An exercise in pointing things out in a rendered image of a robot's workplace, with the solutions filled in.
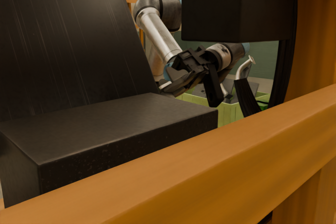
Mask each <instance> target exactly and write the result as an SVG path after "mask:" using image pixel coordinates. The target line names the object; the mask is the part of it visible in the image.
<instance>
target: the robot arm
mask: <svg viewBox="0 0 336 224"><path fill-rule="evenodd" d="M133 18H134V21H135V23H136V24H137V26H138V27H139V28H140V29H142V30H143V31H144V32H145V34H146V36H147V37H148V39H149V41H150V42H151V49H150V53H149V58H148V63H149V66H150V68H151V71H152V74H153V77H154V80H155V82H156V85H157V88H158V87H160V86H162V85H164V84H165V83H167V82H169V81H171V82H172V83H171V84H170V85H169V86H168V87H166V88H165V89H164V90H163V92H164V93H172V95H173V96H174V97H175V98H176V97H178V96H180V95H182V94H183V93H185V92H186V91H188V90H190V89H192V88H193V87H195V86H196V85H197V84H203V85H204V89H205V93H206V97H207V101H208V105H209V107H211V108H217V107H218V106H219V105H220V104H221V103H222V102H223V101H224V95H223V92H222V88H221V85H220V84H221V83H222V82H223V81H224V80H225V78H226V76H227V75H228V74H229V72H230V71H231V69H232V68H233V67H234V66H235V64H236V63H237V62H238V60H239V59H241V58H243V57H244V56H245V55H246V54H247V53H248V52H249V50H250V43H249V42H248V43H224V42H218V43H216V44H214V45H212V46H210V47H209V48H207V49H206V48H205V47H204V46H203V45H200V46H199V47H198V48H197V50H195V51H194V50H193V49H192V48H191V47H190V48H188V49H186V50H184V51H182V49H181V48H180V47H179V45H178V44H177V42H176V41H175V39H174V34H175V32H177V31H178V30H179V29H180V26H181V23H182V0H137V1H136V3H135V5H134V8H133Z"/></svg>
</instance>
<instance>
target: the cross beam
mask: <svg viewBox="0 0 336 224"><path fill-rule="evenodd" d="M335 156H336V83H335V84H332V85H329V86H327V87H324V88H321V89H319V90H316V91H313V92H311V93H308V94H306V95H303V96H300V97H298V98H295V99H292V100H290V101H287V102H284V103H282V104H279V105H277V106H274V107H271V108H269V109H266V110H263V111H261V112H258V113H255V114H253V115H250V116H248V117H245V118H242V119H240V120H237V121H234V122H232V123H229V124H226V125H224V126H221V127H219V128H216V129H213V130H211V131H208V132H205V133H203V134H200V135H197V136H195V137H192V138H190V139H187V140H184V141H182V142H179V143H176V144H174V145H171V146H168V147H166V148H163V149H161V150H158V151H155V152H153V153H150V154H147V155H145V156H142V157H139V158H137V159H134V160H132V161H129V162H126V163H124V164H121V165H118V166H116V167H113V168H110V169H108V170H105V171H103V172H100V173H97V174H95V175H92V176H89V177H87V178H84V179H81V180H79V181H76V182H74V183H71V184H68V185H66V186H63V187H60V188H58V189H55V190H52V191H50V192H47V193H45V194H42V195H39V196H37V197H34V198H31V199H29V200H26V201H23V202H21V203H18V204H16V205H13V206H10V207H8V208H5V209H2V210H0V224H257V223H258V222H260V221H261V220H262V219H263V218H264V217H265V216H267V215H268V214H269V213H270V212H271V211H272V210H273V209H275V208H276V207H277V206H278V205H279V204H280V203H282V202H283V201H284V200H285V199H286V198H287V197H288V196H290V195H291V194H292V193H293V192H294V191H295V190H297V189H298V188H299V187H300V186H301V185H302V184H303V183H305V182H306V181H307V180H308V179H309V178H310V177H312V176H313V175H314V174H315V173H316V172H317V171H318V170H320V169H321V168H322V167H323V166H324V165H325V164H327V163H328V162H329V161H330V160H331V159H332V158H333V157H335Z"/></svg>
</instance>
